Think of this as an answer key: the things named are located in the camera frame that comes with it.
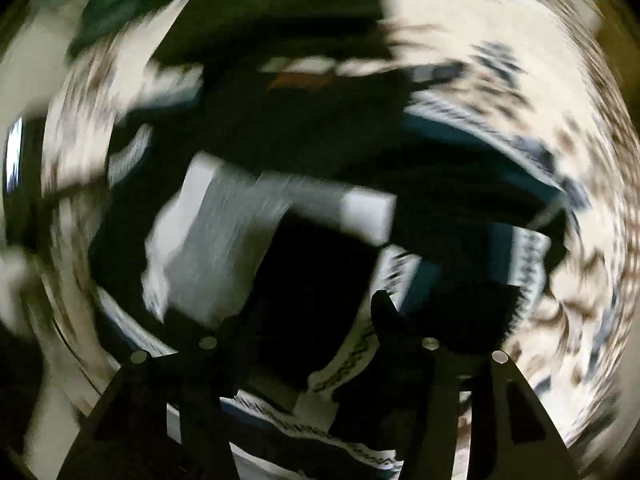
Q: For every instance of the green plush blanket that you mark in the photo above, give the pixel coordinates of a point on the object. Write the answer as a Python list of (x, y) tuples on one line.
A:
[(115, 0)]

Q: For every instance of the floral blanket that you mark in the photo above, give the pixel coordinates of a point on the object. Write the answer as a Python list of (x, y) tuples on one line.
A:
[(500, 35)]

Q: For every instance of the striped knit sweater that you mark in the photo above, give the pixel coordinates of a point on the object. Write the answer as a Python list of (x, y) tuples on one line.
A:
[(320, 135)]

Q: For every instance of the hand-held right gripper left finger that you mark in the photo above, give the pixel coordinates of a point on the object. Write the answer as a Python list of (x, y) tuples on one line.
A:
[(220, 340)]

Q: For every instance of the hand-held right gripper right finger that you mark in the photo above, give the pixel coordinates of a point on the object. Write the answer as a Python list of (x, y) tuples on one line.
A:
[(387, 325)]

